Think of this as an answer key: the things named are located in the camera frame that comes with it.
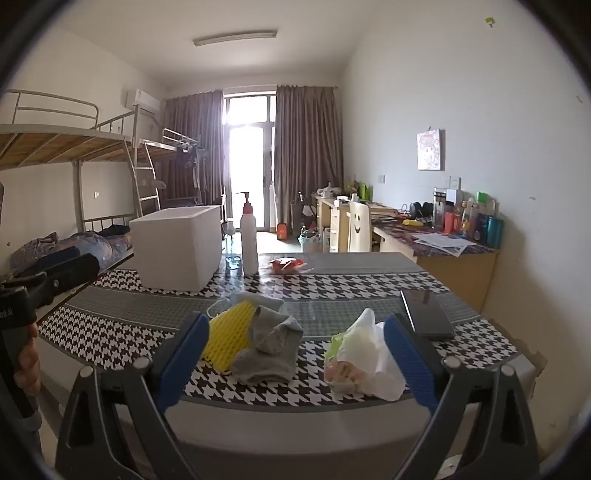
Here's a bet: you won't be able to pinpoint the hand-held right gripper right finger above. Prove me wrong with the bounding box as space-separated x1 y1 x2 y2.
382 313 541 480

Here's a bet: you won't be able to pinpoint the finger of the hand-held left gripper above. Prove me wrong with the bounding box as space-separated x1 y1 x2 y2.
21 253 101 301

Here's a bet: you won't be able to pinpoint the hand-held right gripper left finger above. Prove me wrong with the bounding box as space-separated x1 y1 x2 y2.
54 313 211 480

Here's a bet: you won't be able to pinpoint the green and white plastic bag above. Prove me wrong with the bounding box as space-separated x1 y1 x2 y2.
323 308 407 401

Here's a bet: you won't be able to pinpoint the yellow foam net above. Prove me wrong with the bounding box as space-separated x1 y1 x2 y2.
202 300 259 372

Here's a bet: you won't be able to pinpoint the grey sock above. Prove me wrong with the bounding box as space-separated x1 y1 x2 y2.
231 305 304 384

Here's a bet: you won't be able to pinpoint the white foam box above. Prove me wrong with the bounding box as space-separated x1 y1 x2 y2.
129 205 223 292

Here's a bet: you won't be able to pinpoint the person's left hand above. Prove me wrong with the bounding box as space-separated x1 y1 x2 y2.
14 323 42 395

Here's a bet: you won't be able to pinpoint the blue patterned duvet bundle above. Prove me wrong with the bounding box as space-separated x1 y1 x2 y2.
9 231 134 278

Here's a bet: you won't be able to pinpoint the black smartphone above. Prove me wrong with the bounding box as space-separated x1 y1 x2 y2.
399 288 455 341

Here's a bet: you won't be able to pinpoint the houndstooth tablecloth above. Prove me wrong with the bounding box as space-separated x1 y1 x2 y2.
39 265 532 409

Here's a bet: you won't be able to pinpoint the wooden desk patterned cover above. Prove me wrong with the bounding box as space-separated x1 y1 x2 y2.
372 215 502 315

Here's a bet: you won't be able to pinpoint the blue spray bottle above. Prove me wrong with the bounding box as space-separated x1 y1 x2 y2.
225 222 243 273

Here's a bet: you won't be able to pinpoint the metal bunk ladder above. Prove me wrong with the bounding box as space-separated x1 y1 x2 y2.
127 138 162 217

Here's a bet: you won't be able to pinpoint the printed papers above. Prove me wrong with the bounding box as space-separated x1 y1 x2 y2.
412 233 469 256

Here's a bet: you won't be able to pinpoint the metal bunk bed wooden slats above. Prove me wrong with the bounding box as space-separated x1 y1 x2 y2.
0 90 162 278

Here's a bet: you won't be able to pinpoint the white pump bottle red top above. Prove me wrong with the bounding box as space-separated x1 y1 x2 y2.
236 191 260 277

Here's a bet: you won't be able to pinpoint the red snack packet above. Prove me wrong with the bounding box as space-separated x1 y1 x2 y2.
269 257 308 275

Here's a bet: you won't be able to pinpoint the wooden chair smiley face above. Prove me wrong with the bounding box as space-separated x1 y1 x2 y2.
347 200 372 254

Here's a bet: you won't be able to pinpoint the metal bunk bed blue quilt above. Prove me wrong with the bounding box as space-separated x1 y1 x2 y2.
134 128 208 217

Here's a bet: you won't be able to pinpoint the light wooden desk with drawers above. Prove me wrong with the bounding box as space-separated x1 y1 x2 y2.
311 194 398 252

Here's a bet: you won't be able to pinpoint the teal bottle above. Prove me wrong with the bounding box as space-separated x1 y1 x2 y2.
485 217 505 247

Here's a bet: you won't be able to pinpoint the dark hanging clothes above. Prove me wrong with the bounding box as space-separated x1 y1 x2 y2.
175 143 206 190

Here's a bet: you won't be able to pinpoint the white bucket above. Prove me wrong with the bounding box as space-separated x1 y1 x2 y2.
298 228 324 252

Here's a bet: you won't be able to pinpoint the clear water bottle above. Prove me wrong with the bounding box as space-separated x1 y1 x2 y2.
433 188 448 227

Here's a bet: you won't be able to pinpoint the brown curtain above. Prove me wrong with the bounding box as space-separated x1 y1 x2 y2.
274 84 345 229
163 90 225 208

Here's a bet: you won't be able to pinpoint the white air conditioner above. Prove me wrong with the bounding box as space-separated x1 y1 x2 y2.
126 89 161 112

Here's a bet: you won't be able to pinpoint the brown tote bag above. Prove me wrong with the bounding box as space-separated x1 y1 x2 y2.
290 191 308 227

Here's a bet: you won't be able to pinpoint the glass balcony door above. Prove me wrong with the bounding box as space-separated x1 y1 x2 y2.
223 95 277 232

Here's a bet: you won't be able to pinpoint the ceiling tube light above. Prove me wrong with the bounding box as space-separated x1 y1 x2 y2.
193 30 279 47

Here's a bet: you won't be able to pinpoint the pink wall poster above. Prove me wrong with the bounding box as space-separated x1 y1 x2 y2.
416 129 446 171

